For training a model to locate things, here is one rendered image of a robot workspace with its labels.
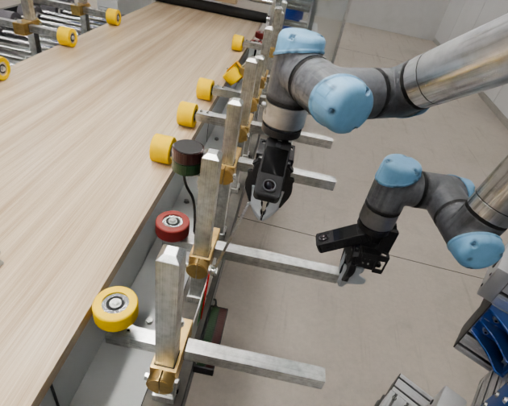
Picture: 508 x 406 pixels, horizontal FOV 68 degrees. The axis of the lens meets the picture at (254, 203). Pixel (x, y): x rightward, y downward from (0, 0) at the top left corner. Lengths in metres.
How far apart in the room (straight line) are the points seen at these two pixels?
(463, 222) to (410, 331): 1.45
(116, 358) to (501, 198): 0.86
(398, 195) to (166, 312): 0.47
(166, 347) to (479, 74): 0.61
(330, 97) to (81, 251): 0.59
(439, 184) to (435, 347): 1.43
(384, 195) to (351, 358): 1.22
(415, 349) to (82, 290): 1.64
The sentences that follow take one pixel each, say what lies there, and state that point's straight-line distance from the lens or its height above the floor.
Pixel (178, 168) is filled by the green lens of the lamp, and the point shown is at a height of 1.10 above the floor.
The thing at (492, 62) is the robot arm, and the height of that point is 1.42.
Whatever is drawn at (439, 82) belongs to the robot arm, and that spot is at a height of 1.37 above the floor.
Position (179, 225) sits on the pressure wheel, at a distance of 0.89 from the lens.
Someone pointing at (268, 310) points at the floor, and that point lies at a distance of 1.90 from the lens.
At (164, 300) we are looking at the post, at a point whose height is 1.02.
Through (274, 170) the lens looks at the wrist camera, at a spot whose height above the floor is 1.17.
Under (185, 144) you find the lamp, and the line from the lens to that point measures 0.73.
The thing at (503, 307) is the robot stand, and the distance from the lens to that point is 1.02.
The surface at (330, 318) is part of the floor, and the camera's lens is 1.97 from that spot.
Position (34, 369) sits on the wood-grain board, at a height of 0.90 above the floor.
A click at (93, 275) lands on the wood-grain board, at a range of 0.81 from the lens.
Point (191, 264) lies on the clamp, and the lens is 0.86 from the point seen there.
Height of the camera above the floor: 1.50
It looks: 37 degrees down
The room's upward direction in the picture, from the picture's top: 12 degrees clockwise
